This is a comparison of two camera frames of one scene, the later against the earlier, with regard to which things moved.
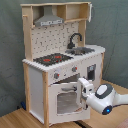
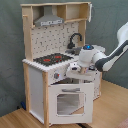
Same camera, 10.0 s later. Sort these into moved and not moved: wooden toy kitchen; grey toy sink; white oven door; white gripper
Moved: white gripper
Not moved: white oven door; grey toy sink; wooden toy kitchen
